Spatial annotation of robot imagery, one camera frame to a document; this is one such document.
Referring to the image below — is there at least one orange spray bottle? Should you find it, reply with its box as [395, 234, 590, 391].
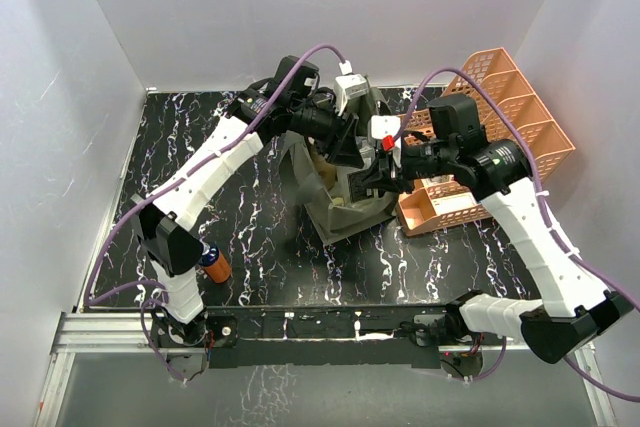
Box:
[199, 243, 231, 284]

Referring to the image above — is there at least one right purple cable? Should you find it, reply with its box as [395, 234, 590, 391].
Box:
[394, 66, 640, 403]

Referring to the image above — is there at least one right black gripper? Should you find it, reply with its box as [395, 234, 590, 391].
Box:
[360, 141, 457, 195]

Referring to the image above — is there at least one olive green canvas bag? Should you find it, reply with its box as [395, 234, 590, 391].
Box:
[279, 80, 398, 245]

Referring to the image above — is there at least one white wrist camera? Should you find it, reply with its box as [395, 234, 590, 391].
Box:
[368, 115, 402, 167]
[333, 60, 368, 115]

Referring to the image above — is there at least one beige pump lotion bottle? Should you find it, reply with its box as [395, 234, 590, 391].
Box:
[308, 141, 337, 190]

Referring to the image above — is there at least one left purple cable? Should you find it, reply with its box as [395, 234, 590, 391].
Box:
[87, 43, 351, 383]

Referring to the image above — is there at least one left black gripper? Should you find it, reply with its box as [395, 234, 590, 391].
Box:
[289, 97, 365, 167]

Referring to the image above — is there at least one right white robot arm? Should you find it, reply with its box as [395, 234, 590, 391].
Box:
[363, 94, 632, 364]

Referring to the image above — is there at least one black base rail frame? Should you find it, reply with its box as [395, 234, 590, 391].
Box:
[151, 304, 502, 376]

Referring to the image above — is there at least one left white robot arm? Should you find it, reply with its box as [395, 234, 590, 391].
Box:
[134, 55, 369, 346]

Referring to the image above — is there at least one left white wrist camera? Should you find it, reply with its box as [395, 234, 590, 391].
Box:
[333, 60, 368, 115]

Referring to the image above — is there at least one clear square bottle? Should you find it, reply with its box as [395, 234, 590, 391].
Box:
[341, 169, 375, 204]

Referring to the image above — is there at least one orange tall file organizer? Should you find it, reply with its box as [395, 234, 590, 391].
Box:
[462, 48, 575, 181]

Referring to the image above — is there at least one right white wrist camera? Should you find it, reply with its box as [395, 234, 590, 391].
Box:
[368, 115, 402, 167]

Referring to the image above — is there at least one purple cable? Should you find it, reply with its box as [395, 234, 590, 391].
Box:
[394, 66, 640, 403]
[87, 43, 351, 383]

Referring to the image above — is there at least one orange low basket tray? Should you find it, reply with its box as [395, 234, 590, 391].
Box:
[394, 109, 498, 237]

